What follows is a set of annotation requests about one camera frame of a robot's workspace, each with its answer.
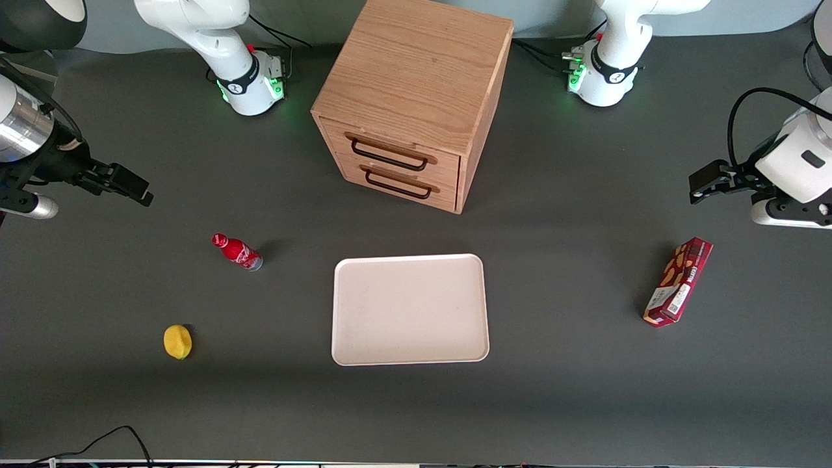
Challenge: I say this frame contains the red coke bottle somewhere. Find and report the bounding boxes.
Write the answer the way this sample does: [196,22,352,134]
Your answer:
[211,233,264,272]

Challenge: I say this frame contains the black cable at table edge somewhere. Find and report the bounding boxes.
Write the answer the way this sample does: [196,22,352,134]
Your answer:
[26,425,154,468]

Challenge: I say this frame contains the black arm base cables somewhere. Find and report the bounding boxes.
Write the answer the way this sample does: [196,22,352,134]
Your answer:
[207,13,313,84]
[512,19,608,73]

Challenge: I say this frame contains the white rectangular tray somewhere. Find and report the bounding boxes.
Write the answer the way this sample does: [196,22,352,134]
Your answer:
[331,253,490,367]

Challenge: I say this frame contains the black left arm base cables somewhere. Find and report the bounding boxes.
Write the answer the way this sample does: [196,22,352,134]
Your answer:
[512,19,608,73]

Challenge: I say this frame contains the yellow lemon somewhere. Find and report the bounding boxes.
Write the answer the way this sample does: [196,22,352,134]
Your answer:
[163,324,193,360]

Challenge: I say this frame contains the black right arm base cables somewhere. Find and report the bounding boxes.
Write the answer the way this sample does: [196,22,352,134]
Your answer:
[207,13,313,84]

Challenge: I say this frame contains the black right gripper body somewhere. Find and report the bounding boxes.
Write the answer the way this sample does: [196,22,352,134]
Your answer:
[26,138,108,196]

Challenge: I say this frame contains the wooden drawer with black handle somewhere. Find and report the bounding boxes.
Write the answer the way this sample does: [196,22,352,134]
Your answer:
[320,117,462,189]
[338,155,458,213]

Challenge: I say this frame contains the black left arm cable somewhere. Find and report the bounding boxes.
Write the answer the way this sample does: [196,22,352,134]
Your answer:
[727,87,832,171]

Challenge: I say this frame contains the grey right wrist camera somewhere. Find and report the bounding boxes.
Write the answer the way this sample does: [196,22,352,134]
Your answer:
[0,190,60,220]

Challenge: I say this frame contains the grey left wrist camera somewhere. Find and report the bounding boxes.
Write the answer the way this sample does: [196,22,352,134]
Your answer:
[751,192,832,230]

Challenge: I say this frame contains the red cookie box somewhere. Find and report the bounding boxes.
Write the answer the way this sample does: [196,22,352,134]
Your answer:
[643,237,714,328]

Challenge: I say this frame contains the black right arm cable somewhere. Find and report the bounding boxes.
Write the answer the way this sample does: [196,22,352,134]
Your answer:
[0,57,85,145]

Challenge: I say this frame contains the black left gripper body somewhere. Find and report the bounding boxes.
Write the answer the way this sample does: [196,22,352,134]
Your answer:
[727,159,775,197]

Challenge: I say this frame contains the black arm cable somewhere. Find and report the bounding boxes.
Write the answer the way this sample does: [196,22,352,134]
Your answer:
[727,87,832,171]
[0,57,85,145]

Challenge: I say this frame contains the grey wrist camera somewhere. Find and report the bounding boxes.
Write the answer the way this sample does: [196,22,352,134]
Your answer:
[751,192,832,230]
[0,190,60,220]

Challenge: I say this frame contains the wooden drawer cabinet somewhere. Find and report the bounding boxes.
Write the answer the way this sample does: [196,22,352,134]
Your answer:
[311,0,515,215]

